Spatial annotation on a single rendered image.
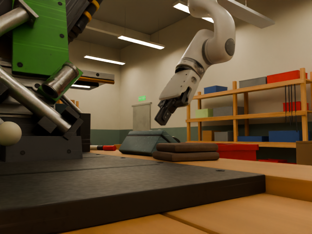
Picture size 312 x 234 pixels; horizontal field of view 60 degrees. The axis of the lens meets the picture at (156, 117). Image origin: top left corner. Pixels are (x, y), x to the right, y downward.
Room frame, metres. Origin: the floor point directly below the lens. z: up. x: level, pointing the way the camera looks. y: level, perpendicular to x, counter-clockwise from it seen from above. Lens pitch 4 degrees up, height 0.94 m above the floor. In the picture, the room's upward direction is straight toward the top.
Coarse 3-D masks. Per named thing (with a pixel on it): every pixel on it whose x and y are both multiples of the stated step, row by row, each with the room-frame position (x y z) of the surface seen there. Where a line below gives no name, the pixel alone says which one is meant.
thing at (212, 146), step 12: (156, 144) 0.51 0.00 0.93; (168, 144) 0.47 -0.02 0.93; (180, 144) 0.45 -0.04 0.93; (192, 144) 0.46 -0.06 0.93; (204, 144) 0.47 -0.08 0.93; (216, 144) 0.49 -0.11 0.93; (156, 156) 0.49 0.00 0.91; (168, 156) 0.45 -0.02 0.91; (180, 156) 0.45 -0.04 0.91; (192, 156) 0.46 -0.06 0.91; (204, 156) 0.47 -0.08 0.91; (216, 156) 0.48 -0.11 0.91
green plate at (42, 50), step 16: (32, 0) 0.58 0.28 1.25; (48, 0) 0.61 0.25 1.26; (64, 0) 0.63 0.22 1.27; (48, 16) 0.60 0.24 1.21; (64, 16) 0.62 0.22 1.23; (16, 32) 0.55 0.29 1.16; (32, 32) 0.57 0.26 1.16; (48, 32) 0.59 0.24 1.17; (64, 32) 0.61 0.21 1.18; (16, 48) 0.54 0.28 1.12; (32, 48) 0.56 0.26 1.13; (48, 48) 0.58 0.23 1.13; (64, 48) 0.60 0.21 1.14; (16, 64) 0.53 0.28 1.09; (32, 64) 0.55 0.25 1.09; (48, 64) 0.57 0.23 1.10
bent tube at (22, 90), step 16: (16, 0) 0.53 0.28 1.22; (0, 16) 0.51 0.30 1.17; (16, 16) 0.52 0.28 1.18; (32, 16) 0.54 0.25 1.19; (0, 32) 0.50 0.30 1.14; (0, 80) 0.48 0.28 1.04; (16, 80) 0.49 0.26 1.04; (16, 96) 0.49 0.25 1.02; (32, 96) 0.50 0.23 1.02; (32, 112) 0.51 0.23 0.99; (48, 112) 0.51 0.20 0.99; (64, 128) 0.52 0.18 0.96
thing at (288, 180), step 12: (132, 156) 0.57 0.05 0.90; (144, 156) 0.57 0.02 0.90; (228, 168) 0.36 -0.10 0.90; (240, 168) 0.36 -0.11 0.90; (252, 168) 0.36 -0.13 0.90; (264, 168) 0.36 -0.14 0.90; (276, 168) 0.36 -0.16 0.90; (288, 168) 0.36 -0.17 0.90; (300, 168) 0.36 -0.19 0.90; (276, 180) 0.29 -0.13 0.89; (288, 180) 0.28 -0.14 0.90; (300, 180) 0.27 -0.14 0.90; (264, 192) 0.30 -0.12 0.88; (276, 192) 0.29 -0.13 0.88; (288, 192) 0.28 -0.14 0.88; (300, 192) 0.27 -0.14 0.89
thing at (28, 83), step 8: (0, 64) 0.53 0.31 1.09; (8, 64) 0.54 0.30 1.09; (8, 72) 0.54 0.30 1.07; (24, 80) 0.55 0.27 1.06; (32, 80) 0.56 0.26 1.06; (40, 80) 0.57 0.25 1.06; (32, 88) 0.55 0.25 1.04; (40, 96) 0.56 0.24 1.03; (0, 104) 0.52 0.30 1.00; (8, 104) 0.52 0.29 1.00; (16, 104) 0.53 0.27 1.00; (48, 104) 0.56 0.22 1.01; (0, 112) 0.51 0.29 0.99; (8, 112) 0.51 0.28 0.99; (16, 112) 0.52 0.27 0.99; (24, 112) 0.53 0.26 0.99
